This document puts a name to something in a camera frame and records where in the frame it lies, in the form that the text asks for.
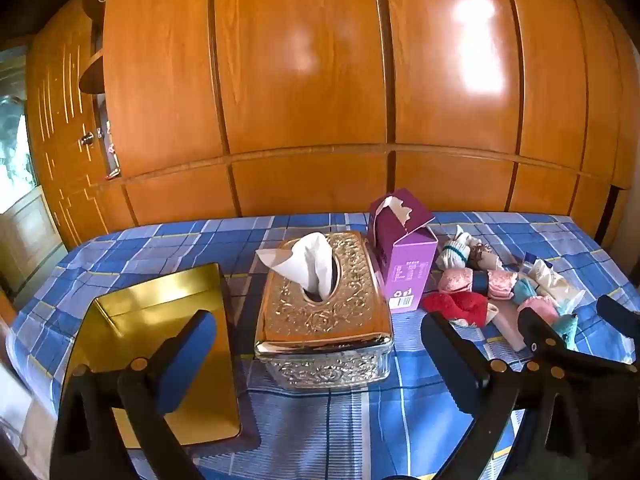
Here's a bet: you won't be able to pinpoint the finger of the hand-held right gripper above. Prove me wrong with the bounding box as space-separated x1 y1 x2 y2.
597 295 640 366
517 305 566 373

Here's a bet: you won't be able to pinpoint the beige cloth roll with scrunchie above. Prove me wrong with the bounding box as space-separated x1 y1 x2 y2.
470 242 507 275

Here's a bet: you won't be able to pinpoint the ornate gold tissue box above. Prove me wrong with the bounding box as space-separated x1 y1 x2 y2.
254 231 393 392

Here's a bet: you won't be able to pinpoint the red lace cloth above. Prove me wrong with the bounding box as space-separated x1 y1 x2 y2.
421 291 492 329

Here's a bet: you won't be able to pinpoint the wooden door with gold lines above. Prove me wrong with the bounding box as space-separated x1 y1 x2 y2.
25 5 123 251

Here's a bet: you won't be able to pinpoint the pink cloth roll navy band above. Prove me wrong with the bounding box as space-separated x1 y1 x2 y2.
438 267 524 302

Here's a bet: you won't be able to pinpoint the blue plaid bed sheet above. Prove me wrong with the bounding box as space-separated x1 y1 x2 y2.
10 212 640 480

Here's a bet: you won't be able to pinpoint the wooden wardrobe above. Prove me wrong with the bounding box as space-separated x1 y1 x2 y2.
95 0 636 238

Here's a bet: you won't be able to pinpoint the pink cloth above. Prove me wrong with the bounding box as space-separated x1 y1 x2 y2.
517 296 559 327

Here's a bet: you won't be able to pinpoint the pink artificial flowers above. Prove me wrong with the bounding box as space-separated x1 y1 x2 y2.
102 127 120 181

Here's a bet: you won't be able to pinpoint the round wooden corner shelf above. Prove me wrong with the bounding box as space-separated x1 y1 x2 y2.
78 47 106 96

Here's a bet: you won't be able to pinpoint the gold metal tray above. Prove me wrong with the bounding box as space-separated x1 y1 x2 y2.
67 262 243 450

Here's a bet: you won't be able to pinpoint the purple cardboard tissue box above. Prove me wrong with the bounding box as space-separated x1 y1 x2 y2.
367 189 440 315

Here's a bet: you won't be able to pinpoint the white tissue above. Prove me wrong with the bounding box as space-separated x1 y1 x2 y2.
256 232 335 301

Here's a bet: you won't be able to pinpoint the clear plastic packet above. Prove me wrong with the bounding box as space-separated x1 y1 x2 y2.
531 259 587 307

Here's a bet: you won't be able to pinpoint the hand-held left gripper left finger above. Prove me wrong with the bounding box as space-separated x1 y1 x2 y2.
52 310 218 480

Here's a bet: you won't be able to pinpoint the white sock roll teal band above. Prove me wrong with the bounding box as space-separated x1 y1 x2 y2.
436 225 474 272

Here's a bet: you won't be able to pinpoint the glass-paned wooden door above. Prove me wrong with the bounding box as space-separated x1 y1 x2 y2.
0 45 68 306

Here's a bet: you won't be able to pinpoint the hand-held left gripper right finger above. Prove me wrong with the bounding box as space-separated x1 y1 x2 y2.
422 311 621 480

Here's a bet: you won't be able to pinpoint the blue and white packet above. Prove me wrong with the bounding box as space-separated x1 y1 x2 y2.
520 251 554 274

